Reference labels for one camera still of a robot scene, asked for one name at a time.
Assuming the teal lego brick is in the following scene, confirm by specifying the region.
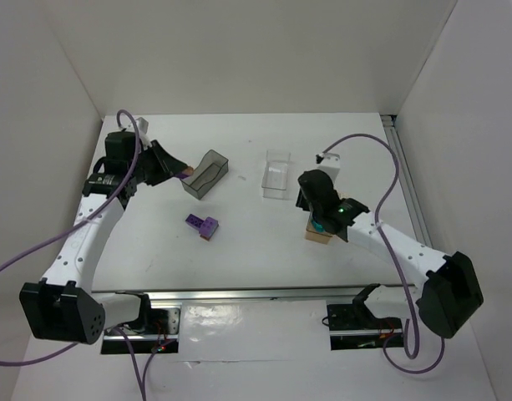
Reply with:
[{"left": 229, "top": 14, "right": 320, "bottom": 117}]
[{"left": 311, "top": 218, "right": 325, "bottom": 232}]

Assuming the orange lego brick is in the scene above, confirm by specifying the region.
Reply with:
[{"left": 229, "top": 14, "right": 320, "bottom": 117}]
[{"left": 184, "top": 166, "right": 195, "bottom": 176}]

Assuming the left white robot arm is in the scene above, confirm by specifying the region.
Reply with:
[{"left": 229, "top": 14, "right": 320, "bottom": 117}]
[{"left": 19, "top": 129, "right": 189, "bottom": 344}]

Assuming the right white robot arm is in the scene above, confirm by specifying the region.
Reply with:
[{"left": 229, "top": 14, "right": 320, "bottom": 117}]
[{"left": 298, "top": 170, "right": 484, "bottom": 338}]

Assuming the amber plastic container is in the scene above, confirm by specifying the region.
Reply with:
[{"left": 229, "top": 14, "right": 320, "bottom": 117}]
[{"left": 305, "top": 190, "right": 346, "bottom": 245}]

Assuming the clear plastic container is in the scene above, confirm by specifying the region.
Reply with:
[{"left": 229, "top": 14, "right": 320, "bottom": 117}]
[{"left": 261, "top": 150, "right": 291, "bottom": 201}]

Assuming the smoky grey plastic container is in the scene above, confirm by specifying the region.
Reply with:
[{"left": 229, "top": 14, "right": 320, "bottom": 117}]
[{"left": 181, "top": 150, "right": 229, "bottom": 201}]

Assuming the purple flat lego brick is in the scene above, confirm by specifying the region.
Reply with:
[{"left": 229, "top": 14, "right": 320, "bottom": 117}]
[{"left": 185, "top": 214, "right": 204, "bottom": 231}]

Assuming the purple rounded lego brick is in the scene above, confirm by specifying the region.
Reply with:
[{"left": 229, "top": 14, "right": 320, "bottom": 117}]
[{"left": 199, "top": 217, "right": 219, "bottom": 241}]

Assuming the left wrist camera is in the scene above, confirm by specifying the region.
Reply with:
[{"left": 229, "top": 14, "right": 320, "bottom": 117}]
[{"left": 122, "top": 117, "right": 151, "bottom": 148}]

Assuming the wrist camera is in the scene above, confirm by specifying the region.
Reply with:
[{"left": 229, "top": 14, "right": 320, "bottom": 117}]
[
  {"left": 316, "top": 153, "right": 341, "bottom": 184},
  {"left": 122, "top": 117, "right": 151, "bottom": 148}
]

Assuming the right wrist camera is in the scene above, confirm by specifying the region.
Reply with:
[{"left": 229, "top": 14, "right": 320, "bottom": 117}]
[{"left": 316, "top": 153, "right": 341, "bottom": 184}]

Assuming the aluminium mounting rail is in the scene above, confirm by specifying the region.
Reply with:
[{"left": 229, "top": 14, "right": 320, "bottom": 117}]
[{"left": 90, "top": 283, "right": 423, "bottom": 306}]

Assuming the side aluminium rail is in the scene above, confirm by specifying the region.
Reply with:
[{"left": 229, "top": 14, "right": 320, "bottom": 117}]
[{"left": 380, "top": 114, "right": 432, "bottom": 246}]

